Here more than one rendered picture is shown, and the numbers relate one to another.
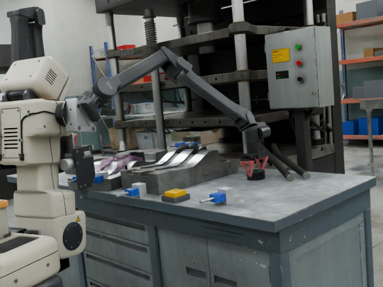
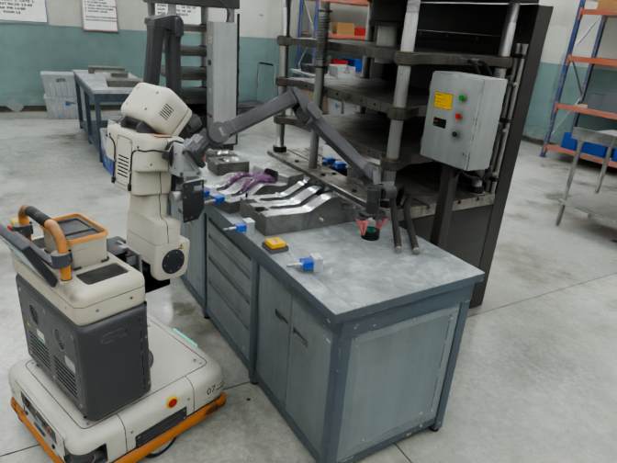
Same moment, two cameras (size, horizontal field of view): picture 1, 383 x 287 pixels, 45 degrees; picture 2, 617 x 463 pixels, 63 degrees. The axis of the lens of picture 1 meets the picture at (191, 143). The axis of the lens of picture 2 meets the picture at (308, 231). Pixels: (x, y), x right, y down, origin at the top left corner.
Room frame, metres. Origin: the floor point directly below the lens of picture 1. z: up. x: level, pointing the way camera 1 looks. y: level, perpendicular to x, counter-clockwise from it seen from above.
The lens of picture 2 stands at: (0.04, -0.37, 1.64)
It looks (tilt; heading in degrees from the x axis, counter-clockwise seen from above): 23 degrees down; 10
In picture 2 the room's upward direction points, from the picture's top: 4 degrees clockwise
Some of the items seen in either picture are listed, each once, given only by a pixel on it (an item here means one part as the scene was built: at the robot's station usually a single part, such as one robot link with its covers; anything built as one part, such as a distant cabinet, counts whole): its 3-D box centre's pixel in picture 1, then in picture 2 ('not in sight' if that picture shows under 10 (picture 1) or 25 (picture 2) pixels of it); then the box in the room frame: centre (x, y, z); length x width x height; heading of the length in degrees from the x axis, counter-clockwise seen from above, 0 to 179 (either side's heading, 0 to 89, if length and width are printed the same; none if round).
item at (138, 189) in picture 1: (129, 192); (238, 227); (1.87, 0.27, 0.83); 0.13 x 0.05 x 0.05; 132
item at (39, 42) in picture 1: (37, 61); (173, 73); (2.06, 0.63, 1.40); 0.11 x 0.06 x 0.43; 61
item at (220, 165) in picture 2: (86, 165); (228, 164); (2.72, 0.63, 0.84); 0.20 x 0.15 x 0.07; 133
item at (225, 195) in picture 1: (215, 197); (304, 264); (1.64, -0.07, 0.83); 0.13 x 0.05 x 0.05; 123
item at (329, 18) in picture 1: (257, 125); (426, 148); (3.51, -0.51, 0.90); 1.31 x 0.16 x 1.80; 43
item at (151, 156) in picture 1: (121, 168); (251, 186); (2.35, 0.37, 0.86); 0.50 x 0.26 x 0.11; 151
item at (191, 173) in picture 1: (180, 166); (301, 204); (2.15, 0.06, 0.87); 0.50 x 0.26 x 0.14; 133
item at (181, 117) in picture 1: (216, 125); (376, 144); (3.18, -0.18, 0.96); 1.29 x 0.83 x 0.18; 43
